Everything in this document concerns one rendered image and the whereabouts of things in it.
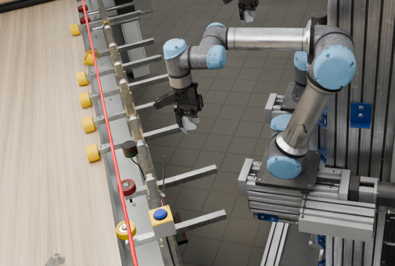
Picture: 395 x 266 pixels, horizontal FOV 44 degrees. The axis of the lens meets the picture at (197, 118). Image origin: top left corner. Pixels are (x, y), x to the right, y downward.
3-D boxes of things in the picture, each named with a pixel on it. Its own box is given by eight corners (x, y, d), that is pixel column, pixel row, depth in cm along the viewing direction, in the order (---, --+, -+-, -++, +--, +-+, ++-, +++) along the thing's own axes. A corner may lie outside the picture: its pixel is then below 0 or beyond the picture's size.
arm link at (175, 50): (184, 48, 152) (158, 49, 154) (190, 78, 158) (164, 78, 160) (190, 36, 158) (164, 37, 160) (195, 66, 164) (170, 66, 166)
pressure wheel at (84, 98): (87, 89, 275) (90, 101, 272) (89, 95, 282) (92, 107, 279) (76, 91, 274) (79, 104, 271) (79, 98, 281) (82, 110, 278)
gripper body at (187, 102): (197, 120, 167) (191, 90, 160) (174, 118, 170) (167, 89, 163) (204, 107, 173) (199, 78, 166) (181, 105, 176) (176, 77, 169)
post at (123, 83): (145, 150, 273) (124, 77, 245) (146, 154, 270) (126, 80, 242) (139, 152, 272) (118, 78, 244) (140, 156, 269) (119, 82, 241)
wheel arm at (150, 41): (153, 41, 325) (153, 37, 323) (154, 43, 323) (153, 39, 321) (99, 55, 320) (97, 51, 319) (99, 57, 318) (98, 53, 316)
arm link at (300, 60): (291, 83, 224) (290, 57, 216) (300, 67, 233) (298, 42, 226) (317, 86, 219) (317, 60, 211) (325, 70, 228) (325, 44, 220)
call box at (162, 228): (172, 220, 167) (168, 204, 162) (177, 235, 161) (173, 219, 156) (152, 226, 166) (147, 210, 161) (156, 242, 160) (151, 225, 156)
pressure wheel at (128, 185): (138, 193, 230) (133, 175, 223) (141, 205, 224) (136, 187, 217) (121, 198, 229) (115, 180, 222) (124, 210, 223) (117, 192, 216)
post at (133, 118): (156, 187, 256) (135, 113, 228) (157, 191, 253) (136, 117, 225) (149, 189, 255) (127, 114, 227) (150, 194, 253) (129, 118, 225)
